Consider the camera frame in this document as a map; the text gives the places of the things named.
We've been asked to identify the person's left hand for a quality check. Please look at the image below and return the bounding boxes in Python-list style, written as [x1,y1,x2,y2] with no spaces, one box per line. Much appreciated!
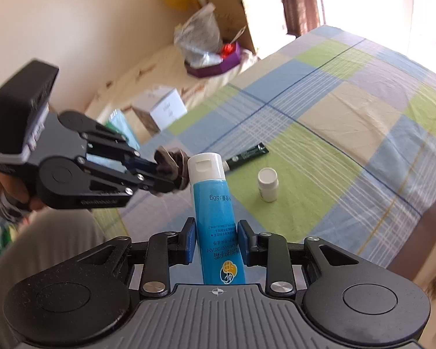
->
[0,173,45,211]

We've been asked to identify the brown cardboard storage box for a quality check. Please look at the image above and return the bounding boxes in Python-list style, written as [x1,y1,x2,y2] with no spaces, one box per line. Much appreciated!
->
[387,202,436,280]

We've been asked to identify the black camera box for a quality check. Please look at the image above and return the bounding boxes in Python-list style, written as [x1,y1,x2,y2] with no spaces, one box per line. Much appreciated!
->
[0,59,59,175]

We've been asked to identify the white small box on floor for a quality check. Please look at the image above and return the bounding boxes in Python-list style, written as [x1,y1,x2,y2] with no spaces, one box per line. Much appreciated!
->
[131,85,187,135]

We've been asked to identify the pink curtain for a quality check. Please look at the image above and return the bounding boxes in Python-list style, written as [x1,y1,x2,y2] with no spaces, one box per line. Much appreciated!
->
[282,0,325,37]

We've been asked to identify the clear plastic bag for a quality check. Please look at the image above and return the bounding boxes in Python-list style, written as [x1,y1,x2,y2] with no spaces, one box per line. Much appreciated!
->
[173,3,223,69]

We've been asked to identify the dark green small tube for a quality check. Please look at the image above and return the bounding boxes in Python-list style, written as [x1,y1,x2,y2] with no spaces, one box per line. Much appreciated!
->
[223,143,269,172]

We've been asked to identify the purple tray on floor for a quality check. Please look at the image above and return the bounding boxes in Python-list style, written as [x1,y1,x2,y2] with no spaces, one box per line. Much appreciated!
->
[184,42,242,78]

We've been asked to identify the white pill bottle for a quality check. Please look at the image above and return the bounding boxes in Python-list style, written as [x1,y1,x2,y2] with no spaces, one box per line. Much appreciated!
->
[258,167,279,202]

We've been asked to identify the blue tube white cap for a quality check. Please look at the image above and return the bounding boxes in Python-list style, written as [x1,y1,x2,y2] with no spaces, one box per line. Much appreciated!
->
[187,153,246,286]

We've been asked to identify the dark purple velvet scrunchie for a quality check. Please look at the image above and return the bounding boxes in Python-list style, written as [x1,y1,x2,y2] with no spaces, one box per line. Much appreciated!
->
[154,147,190,193]

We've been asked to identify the checkered bed sheet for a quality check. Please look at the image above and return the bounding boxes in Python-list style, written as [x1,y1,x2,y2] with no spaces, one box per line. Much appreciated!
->
[90,24,436,259]

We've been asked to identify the brown cardboard carton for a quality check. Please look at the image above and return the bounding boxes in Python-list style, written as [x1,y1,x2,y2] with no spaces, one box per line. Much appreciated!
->
[208,0,263,54]

